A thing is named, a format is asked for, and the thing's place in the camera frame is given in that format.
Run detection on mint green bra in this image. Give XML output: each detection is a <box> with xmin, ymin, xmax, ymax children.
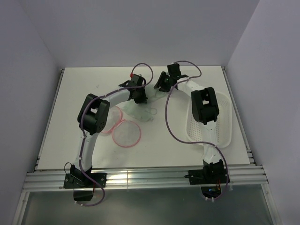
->
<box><xmin>120</xmin><ymin>84</ymin><xmax>167</xmax><ymax>122</ymax></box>

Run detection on pink mesh laundry bag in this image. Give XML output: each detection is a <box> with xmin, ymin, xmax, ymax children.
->
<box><xmin>101</xmin><ymin>106</ymin><xmax>141</xmax><ymax>148</ymax></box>

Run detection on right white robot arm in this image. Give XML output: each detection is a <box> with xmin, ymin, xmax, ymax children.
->
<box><xmin>154</xmin><ymin>61</ymin><xmax>230</xmax><ymax>185</ymax></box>

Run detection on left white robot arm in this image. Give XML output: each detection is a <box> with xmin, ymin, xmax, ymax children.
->
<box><xmin>63</xmin><ymin>74</ymin><xmax>147</xmax><ymax>189</ymax></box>

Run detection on white perforated plastic basket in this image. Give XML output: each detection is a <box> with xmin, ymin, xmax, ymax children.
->
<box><xmin>185</xmin><ymin>90</ymin><xmax>233</xmax><ymax>149</ymax></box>

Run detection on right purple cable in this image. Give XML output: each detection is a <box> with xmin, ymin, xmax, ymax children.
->
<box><xmin>165</xmin><ymin>60</ymin><xmax>230</xmax><ymax>203</ymax></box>

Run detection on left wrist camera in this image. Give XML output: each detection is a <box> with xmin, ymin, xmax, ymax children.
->
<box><xmin>130</xmin><ymin>73</ymin><xmax>144</xmax><ymax>80</ymax></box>

